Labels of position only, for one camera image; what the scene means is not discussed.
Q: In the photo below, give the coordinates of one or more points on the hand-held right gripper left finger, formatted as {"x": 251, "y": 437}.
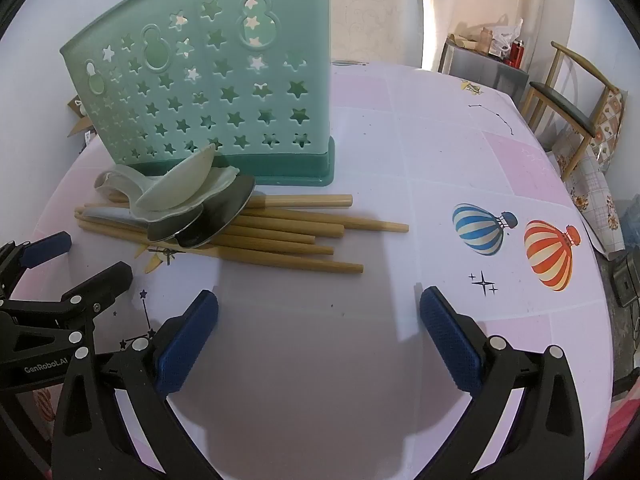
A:
{"x": 187, "y": 345}

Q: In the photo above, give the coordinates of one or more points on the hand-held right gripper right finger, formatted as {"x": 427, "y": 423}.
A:
{"x": 447, "y": 345}

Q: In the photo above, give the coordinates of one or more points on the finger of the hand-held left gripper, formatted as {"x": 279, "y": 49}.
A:
{"x": 107, "y": 280}
{"x": 47, "y": 249}

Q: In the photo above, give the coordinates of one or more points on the pile of wooden chopsticks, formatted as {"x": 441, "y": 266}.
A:
{"x": 280, "y": 247}

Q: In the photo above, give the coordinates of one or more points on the white scalloped plastic spoon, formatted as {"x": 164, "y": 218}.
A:
{"x": 220, "y": 182}

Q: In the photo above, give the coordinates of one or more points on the teal plastic utensil holder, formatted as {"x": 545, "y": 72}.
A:
{"x": 225, "y": 125}

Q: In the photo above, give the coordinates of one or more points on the cardboard box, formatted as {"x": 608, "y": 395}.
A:
{"x": 77, "y": 127}

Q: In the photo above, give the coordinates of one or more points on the pink printed tablecloth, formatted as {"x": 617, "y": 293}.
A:
{"x": 320, "y": 360}

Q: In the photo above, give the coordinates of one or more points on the dark grey appliance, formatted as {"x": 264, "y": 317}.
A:
{"x": 625, "y": 280}

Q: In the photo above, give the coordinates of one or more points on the pink printed fabric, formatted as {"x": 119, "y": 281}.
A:
{"x": 620, "y": 425}

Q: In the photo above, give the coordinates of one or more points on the rolled floral sheet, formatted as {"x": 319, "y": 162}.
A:
{"x": 600, "y": 200}

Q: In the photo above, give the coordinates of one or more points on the wooden chair with dark seat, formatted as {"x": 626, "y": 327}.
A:
{"x": 565, "y": 105}

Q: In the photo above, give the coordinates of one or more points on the grey cabinet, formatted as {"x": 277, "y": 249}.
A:
{"x": 480, "y": 67}

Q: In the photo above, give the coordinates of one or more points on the red bottle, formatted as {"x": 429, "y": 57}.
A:
{"x": 516, "y": 54}

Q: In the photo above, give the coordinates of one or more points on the tan paper roll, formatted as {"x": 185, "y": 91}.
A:
{"x": 462, "y": 42}

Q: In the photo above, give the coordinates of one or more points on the tan bottle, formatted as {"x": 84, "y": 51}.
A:
{"x": 485, "y": 40}

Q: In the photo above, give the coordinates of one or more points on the white plastic bag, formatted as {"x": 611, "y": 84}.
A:
{"x": 505, "y": 37}

